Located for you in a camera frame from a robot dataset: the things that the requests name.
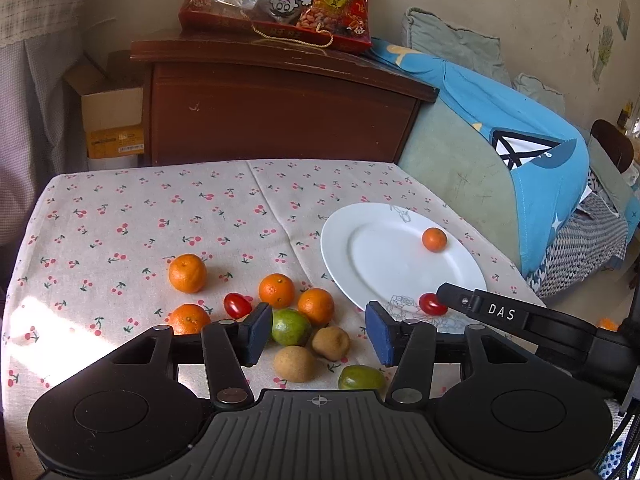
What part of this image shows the white floral plate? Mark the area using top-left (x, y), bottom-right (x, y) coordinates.
top-left (320, 203), bottom-right (486, 334)

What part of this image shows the red cherry tomato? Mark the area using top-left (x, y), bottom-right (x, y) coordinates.
top-left (419, 292), bottom-right (448, 316)
top-left (224, 292), bottom-right (253, 320)

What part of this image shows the open cardboard box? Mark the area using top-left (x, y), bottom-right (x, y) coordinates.
top-left (65, 50), bottom-right (144, 170)

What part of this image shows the houndstooth blanket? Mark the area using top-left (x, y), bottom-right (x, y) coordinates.
top-left (526, 170), bottom-right (628, 299)

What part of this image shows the checked grey curtain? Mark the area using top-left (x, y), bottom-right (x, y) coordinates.
top-left (1, 0), bottom-right (86, 246)

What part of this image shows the green sofa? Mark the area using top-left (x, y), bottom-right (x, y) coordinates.
top-left (398, 100), bottom-right (521, 266)

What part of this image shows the large front orange mandarin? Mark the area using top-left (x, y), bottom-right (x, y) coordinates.
top-left (297, 288), bottom-right (335, 327)

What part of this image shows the grey green pillow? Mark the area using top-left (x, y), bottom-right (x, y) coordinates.
top-left (402, 8), bottom-right (511, 87)

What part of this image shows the blue cartoon blanket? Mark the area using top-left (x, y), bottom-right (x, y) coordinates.
top-left (370, 38), bottom-right (589, 276)

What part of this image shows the brown kiwi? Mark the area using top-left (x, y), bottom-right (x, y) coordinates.
top-left (311, 326), bottom-right (350, 361)
top-left (273, 346), bottom-right (316, 382)

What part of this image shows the oblong green fruit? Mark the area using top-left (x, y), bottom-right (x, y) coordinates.
top-left (337, 365), bottom-right (386, 392)

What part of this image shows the small mandarin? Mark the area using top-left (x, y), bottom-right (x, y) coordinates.
top-left (258, 273), bottom-right (295, 309)
top-left (421, 228), bottom-right (448, 252)

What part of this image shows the dark wooden cabinet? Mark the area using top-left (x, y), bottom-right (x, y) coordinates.
top-left (130, 32), bottom-right (437, 166)

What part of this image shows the cherry print tablecloth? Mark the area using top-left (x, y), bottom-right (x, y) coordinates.
top-left (1, 159), bottom-right (535, 479)

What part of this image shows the orange plastic bag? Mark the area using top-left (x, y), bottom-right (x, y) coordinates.
top-left (597, 318), bottom-right (618, 332)

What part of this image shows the dark wooden chair back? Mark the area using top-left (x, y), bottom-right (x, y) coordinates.
top-left (590, 119), bottom-right (634, 174)

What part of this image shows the round green fruit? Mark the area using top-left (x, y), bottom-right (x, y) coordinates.
top-left (271, 309), bottom-right (312, 347)

